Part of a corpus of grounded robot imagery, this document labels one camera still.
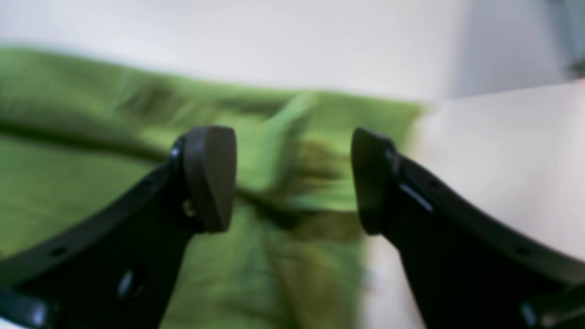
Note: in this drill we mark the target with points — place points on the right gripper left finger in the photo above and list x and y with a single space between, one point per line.
118 268

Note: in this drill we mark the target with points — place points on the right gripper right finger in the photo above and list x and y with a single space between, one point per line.
465 269

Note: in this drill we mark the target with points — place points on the green T-shirt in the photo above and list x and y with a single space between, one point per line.
77 134

